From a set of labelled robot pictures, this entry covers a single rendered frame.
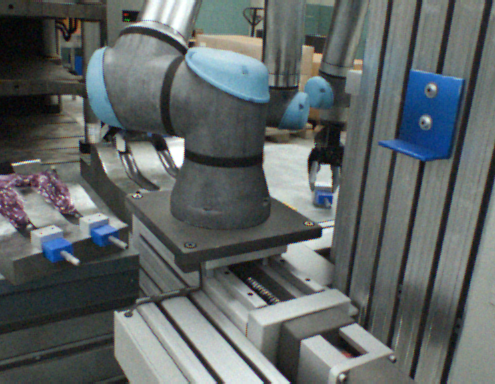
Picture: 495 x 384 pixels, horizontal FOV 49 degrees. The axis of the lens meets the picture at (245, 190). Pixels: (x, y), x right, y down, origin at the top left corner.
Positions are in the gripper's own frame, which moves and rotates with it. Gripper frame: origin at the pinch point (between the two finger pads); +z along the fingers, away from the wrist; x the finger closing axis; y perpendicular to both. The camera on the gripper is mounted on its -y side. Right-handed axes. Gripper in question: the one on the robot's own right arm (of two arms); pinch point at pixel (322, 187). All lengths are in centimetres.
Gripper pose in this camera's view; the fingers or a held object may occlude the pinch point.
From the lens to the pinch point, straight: 157.9
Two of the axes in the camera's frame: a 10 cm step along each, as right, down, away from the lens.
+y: 0.5, 3.4, -9.4
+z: -0.7, 9.4, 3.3
